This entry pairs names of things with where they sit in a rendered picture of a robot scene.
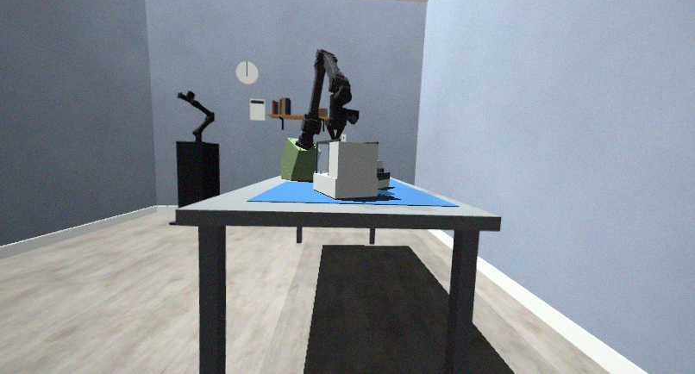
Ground blue bench mat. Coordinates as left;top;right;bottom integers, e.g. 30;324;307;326
247;179;459;207

